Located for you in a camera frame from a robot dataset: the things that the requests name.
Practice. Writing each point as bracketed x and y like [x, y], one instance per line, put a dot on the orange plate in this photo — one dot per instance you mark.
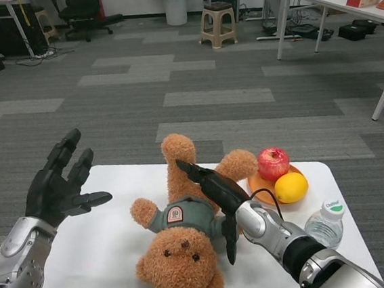
[259, 187]

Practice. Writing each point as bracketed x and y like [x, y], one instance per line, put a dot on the beige plastic stool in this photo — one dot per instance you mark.
[217, 20]

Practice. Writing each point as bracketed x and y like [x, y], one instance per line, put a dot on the white desk with angled leg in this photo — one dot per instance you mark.
[19, 28]

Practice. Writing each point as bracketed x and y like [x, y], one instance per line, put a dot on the white power strip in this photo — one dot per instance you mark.
[44, 54]

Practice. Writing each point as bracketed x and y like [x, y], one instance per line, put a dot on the black bag on floor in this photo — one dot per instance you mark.
[358, 28]

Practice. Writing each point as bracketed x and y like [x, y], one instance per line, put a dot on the white plant pot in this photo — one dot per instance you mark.
[176, 12]

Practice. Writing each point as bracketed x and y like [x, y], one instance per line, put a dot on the yellow lemon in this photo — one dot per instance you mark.
[291, 189]

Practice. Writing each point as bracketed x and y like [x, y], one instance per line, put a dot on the flat black case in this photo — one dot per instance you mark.
[307, 30]

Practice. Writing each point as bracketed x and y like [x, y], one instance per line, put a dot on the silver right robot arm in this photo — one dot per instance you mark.
[271, 226]

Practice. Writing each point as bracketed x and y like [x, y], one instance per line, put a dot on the red apple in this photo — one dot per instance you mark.
[274, 165]

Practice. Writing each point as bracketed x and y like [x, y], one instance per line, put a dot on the brown teddy bear green sweater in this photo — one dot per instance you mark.
[179, 254]

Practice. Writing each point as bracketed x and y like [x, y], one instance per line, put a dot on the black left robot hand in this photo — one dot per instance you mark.
[52, 193]

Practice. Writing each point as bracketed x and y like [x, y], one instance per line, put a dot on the clear plastic water bottle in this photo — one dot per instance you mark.
[324, 230]

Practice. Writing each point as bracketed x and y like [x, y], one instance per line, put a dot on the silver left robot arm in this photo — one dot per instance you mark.
[16, 259]

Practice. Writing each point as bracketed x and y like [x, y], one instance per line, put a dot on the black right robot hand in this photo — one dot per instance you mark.
[218, 189]

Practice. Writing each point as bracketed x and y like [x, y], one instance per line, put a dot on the black office chair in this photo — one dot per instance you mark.
[80, 12]

